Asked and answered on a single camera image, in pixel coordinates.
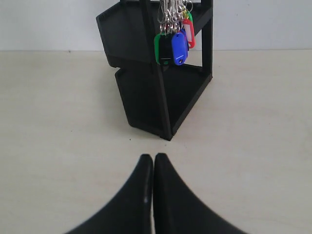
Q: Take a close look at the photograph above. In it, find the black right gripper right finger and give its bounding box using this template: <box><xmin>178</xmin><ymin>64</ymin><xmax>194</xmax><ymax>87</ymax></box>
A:
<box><xmin>154</xmin><ymin>153</ymin><xmax>245</xmax><ymax>234</ymax></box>

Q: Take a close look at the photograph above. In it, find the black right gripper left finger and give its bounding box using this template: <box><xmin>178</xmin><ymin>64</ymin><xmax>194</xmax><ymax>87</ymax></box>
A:
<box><xmin>68</xmin><ymin>154</ymin><xmax>154</xmax><ymax>234</ymax></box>

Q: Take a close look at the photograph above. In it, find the colourful key tag bunch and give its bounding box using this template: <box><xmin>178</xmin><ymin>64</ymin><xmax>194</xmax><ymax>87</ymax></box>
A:
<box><xmin>154</xmin><ymin>0</ymin><xmax>196</xmax><ymax>66</ymax></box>

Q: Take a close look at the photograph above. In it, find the black metal corner shelf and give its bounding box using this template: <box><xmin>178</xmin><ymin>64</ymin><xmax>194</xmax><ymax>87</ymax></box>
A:
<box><xmin>96</xmin><ymin>0</ymin><xmax>213</xmax><ymax>140</ymax></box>

